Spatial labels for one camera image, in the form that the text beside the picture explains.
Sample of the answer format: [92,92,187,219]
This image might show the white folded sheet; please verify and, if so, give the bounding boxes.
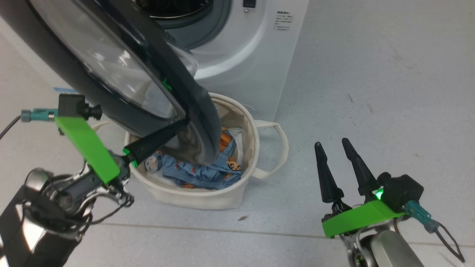
[147,128,245,183]

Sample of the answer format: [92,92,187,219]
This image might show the printed text label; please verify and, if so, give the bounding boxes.
[273,11,294,31]

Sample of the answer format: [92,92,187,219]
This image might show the left teal plug cable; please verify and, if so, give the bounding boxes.
[0,108,60,140]

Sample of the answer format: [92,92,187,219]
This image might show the teal plug cable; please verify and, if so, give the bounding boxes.
[0,108,60,140]
[404,200,466,264]

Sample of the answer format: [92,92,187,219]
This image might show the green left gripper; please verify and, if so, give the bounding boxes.
[54,116,187,207]

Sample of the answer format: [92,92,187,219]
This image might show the cream canvas laundry basket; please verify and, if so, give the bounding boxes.
[93,93,289,211]

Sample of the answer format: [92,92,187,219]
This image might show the blue denim garment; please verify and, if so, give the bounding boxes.
[144,126,244,190]

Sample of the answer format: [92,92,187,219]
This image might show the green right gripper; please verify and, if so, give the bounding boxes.
[314,138,407,238]

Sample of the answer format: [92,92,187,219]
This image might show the right teal plug cable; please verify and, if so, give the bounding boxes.
[404,200,466,264]

